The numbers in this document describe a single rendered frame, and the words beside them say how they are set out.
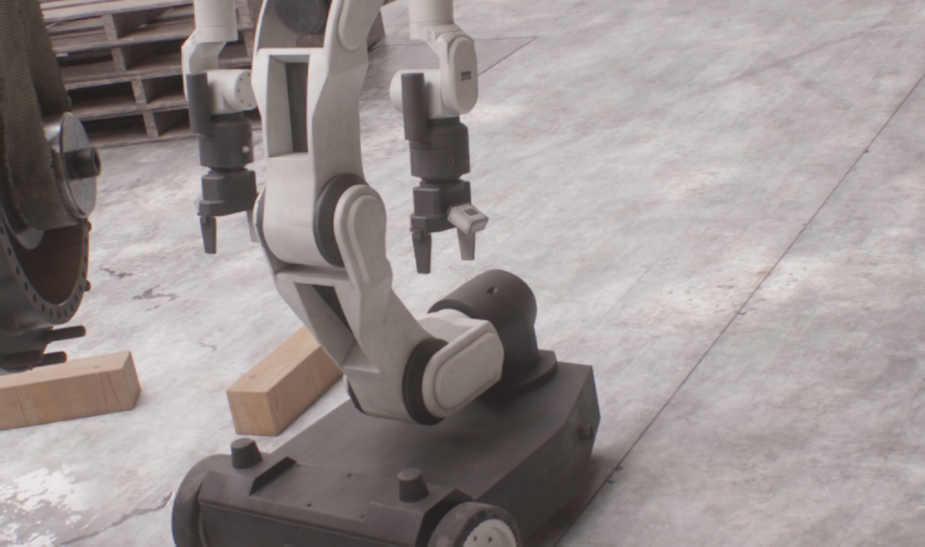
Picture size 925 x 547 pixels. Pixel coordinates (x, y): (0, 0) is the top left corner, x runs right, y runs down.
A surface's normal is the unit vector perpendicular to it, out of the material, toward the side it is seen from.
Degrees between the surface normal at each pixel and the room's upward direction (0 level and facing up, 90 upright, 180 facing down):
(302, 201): 66
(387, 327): 90
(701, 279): 0
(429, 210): 78
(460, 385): 90
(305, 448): 0
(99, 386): 90
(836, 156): 0
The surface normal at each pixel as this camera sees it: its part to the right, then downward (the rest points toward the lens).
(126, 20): 0.95, -0.07
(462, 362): 0.80, 0.07
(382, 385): -0.50, 0.62
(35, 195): 0.01, 0.47
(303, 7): -0.58, 0.37
